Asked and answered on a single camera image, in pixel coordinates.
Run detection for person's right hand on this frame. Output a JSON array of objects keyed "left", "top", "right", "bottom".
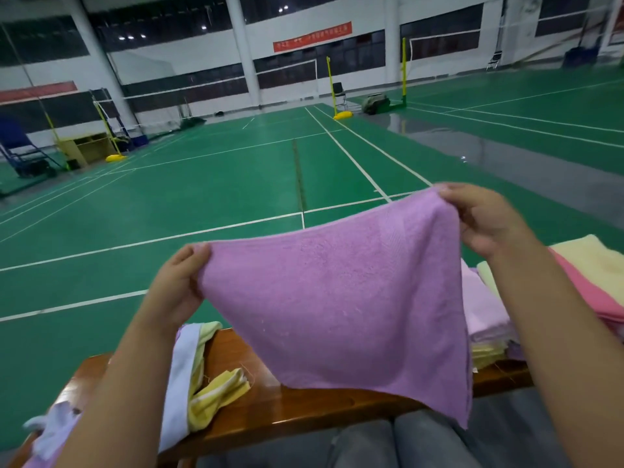
[{"left": 435, "top": 182, "right": 536, "bottom": 261}]

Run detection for person's left hand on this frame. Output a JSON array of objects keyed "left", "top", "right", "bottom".
[{"left": 135, "top": 242, "right": 214, "bottom": 335}]

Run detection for light green striped towel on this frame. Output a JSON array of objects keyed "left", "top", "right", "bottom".
[{"left": 474, "top": 260, "right": 501, "bottom": 298}]

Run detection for yellow green towel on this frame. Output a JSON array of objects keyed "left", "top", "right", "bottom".
[{"left": 188, "top": 320, "right": 224, "bottom": 396}]

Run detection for light pink towel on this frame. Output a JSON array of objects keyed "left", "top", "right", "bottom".
[{"left": 460, "top": 260, "right": 515, "bottom": 345}]

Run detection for white blue towel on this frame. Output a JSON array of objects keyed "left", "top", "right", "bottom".
[{"left": 21, "top": 322, "right": 203, "bottom": 462}]

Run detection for pale yellow towel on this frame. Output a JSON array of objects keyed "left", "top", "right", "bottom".
[
  {"left": 471, "top": 340, "right": 510, "bottom": 372},
  {"left": 549, "top": 233, "right": 624, "bottom": 308}
]

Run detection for yellow white striped cloth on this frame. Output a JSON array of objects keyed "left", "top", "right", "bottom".
[{"left": 187, "top": 367, "right": 253, "bottom": 433}]

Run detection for hot pink towel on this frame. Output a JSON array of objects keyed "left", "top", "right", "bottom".
[{"left": 550, "top": 249, "right": 624, "bottom": 337}]

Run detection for purple towel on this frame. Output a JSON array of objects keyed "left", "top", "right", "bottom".
[
  {"left": 197, "top": 187, "right": 475, "bottom": 429},
  {"left": 21, "top": 438, "right": 74, "bottom": 468}
]

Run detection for person's left forearm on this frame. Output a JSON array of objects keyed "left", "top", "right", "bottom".
[{"left": 53, "top": 321, "right": 191, "bottom": 468}]

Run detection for person's right forearm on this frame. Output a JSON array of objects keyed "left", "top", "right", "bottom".
[{"left": 492, "top": 243, "right": 624, "bottom": 468}]

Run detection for person's grey trousers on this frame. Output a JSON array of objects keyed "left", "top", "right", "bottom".
[{"left": 326, "top": 389, "right": 571, "bottom": 468}]

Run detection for brown wooden bench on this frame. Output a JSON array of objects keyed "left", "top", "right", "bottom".
[{"left": 8, "top": 326, "right": 536, "bottom": 468}]

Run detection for black sports bag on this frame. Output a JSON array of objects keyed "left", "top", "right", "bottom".
[{"left": 361, "top": 93, "right": 393, "bottom": 117}]

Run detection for yellow wooden stand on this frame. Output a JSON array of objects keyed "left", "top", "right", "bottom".
[{"left": 57, "top": 131, "right": 116, "bottom": 172}]

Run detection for dark folding chair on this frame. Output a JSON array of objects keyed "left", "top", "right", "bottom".
[{"left": 330, "top": 81, "right": 349, "bottom": 113}]

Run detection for badminton net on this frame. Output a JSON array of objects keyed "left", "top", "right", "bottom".
[{"left": 122, "top": 58, "right": 328, "bottom": 108}]

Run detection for blue umpire chair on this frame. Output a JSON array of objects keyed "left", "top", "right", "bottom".
[{"left": 0, "top": 114, "right": 52, "bottom": 181}]

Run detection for red wall banner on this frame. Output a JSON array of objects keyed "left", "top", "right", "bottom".
[
  {"left": 0, "top": 81, "right": 79, "bottom": 105},
  {"left": 272, "top": 21, "right": 354, "bottom": 55}
]

